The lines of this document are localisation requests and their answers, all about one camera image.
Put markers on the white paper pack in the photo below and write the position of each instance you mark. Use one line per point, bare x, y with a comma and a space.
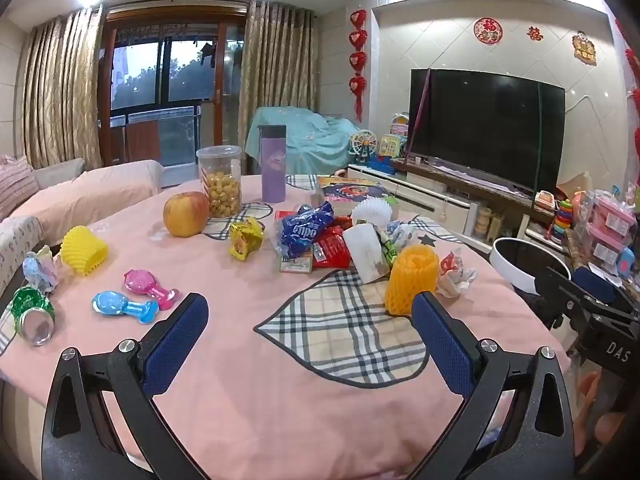
365, 252

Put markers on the teal covered armchair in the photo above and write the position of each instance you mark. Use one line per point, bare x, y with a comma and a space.
295, 135

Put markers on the beige patterned curtain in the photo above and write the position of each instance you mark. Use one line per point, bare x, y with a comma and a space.
277, 60
60, 90

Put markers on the pink toy house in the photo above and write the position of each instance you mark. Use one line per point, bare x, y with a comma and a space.
400, 122

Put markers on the pink plastic toy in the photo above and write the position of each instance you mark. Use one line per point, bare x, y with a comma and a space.
150, 285

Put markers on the green snack wrapper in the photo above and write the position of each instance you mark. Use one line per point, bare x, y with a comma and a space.
390, 252

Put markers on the orange foam fruit net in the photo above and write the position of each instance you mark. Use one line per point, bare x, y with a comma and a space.
411, 280

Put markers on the blue snack packet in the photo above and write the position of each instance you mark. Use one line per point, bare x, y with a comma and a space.
300, 230

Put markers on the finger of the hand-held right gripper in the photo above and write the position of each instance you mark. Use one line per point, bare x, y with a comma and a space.
562, 292
595, 282

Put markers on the striped pink pillow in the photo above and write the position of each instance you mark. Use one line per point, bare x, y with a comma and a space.
15, 182

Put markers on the white rim trash bin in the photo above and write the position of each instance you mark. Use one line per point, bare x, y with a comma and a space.
525, 266

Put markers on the black television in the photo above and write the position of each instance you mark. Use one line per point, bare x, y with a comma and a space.
480, 125

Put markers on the clear popcorn jar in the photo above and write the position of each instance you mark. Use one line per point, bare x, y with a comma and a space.
220, 187

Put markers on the green drink can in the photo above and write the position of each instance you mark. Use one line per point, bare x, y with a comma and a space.
32, 312

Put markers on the white television stand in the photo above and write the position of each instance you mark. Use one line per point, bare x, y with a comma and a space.
450, 205

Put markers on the yellow snack packet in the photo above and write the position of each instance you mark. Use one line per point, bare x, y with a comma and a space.
245, 237

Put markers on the cartoon figure wall sticker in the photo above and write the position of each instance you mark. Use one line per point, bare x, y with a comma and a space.
584, 47

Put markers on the pink plaid patch tablecloth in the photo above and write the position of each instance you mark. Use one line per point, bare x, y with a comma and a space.
280, 385

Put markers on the small red character sticker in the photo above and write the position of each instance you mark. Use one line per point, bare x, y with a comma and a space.
534, 33

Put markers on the colourful picture book box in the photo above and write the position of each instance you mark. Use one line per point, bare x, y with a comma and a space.
350, 191

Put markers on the white foam fruit net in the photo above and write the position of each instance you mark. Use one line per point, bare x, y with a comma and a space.
372, 210

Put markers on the wooden frame glass door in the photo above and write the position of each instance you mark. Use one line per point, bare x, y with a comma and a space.
170, 85

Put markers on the blue plastic toy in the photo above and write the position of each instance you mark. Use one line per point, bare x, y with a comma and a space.
122, 306

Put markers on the pastel wrapper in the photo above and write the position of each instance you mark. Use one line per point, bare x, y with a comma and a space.
40, 270

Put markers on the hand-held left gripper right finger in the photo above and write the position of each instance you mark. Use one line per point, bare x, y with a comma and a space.
441, 346

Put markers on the red heart hanging decoration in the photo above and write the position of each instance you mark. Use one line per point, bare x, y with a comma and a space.
357, 60
631, 60

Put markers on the red white carton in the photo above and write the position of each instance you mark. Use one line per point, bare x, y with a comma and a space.
296, 264

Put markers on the pink covered sofa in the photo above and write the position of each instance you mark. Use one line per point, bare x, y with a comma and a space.
85, 195

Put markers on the blue pink toy phone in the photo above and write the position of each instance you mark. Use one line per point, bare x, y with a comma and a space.
626, 263

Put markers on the red yellow apple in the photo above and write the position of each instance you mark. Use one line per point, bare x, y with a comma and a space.
186, 214

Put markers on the red white wrapper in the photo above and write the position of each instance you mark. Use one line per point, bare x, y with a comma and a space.
455, 275

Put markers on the round red wall sticker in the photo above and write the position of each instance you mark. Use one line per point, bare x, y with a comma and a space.
487, 31

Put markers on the purple drink bottle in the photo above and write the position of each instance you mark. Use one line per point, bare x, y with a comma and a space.
272, 165

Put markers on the orange white toy phone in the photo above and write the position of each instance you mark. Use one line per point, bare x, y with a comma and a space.
545, 201

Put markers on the pink storage box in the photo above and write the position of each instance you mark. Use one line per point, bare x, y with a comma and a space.
612, 212
605, 247

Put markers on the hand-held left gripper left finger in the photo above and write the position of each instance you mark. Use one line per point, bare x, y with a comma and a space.
175, 341

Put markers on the colourful activity cube toy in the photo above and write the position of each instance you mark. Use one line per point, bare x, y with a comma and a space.
390, 146

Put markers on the ferris wheel toy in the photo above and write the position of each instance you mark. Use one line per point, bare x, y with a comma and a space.
362, 146

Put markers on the yellow foam fruit net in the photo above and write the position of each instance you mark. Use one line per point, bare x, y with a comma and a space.
84, 251

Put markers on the red snack packet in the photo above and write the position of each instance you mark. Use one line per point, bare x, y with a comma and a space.
332, 251

